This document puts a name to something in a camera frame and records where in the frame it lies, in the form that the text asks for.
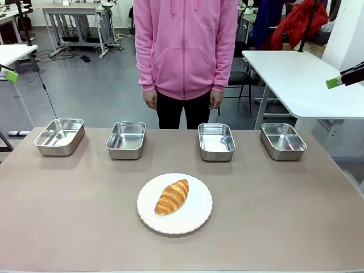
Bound red jacket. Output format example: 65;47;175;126
271;0;329;51

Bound grey metal workbench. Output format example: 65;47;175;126
42;5;117;59

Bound thin black hanging cable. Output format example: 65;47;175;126
33;55;59;119

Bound blue cloth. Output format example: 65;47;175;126
252;0;285;51

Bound rectangular stainless steel container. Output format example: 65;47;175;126
33;118;85;157
197;123;236;162
260;122;308;161
105;121;147;160

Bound person's right hand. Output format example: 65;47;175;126
143;90;158;110

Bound black clamp pole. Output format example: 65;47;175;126
298;0;319;53
15;0;32;47

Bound golden croissant bread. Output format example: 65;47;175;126
154;179;189;218

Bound small white side table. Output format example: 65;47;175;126
0;44;38;129

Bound person's right forearm pink sleeve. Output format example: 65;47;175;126
135;42;158;93

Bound white scalloped plate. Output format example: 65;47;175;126
136;172;213;235

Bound person's left forearm pink sleeve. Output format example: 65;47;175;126
212;42;237;93

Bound black trousers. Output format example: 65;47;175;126
155;90;212;130

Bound person's left hand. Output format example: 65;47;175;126
209;89;223;110

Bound large white side table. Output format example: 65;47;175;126
241;49;364;148

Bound pink zip hoodie torso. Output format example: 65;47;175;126
133;0;238;101

